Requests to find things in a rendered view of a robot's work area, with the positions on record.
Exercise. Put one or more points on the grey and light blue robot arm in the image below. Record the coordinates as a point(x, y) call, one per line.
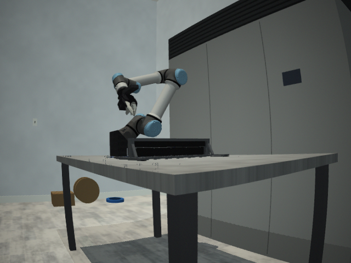
point(150, 125)

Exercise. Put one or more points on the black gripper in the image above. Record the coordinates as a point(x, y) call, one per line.
point(126, 102)

